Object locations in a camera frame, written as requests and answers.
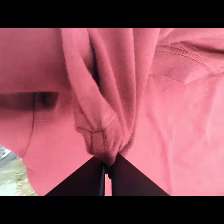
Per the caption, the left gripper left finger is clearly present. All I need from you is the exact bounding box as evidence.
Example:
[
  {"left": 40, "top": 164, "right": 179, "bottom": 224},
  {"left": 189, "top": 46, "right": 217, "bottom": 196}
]
[{"left": 45, "top": 156, "right": 107, "bottom": 197}]

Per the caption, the red long-sleeved shirt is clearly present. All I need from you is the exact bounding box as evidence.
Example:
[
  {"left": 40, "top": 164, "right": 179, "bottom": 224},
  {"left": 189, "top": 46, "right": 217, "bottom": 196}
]
[{"left": 0, "top": 27, "right": 224, "bottom": 197}]

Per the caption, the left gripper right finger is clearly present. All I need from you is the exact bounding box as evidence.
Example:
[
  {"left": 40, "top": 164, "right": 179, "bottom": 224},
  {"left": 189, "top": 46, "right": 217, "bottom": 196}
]
[{"left": 107, "top": 153, "right": 170, "bottom": 197}]

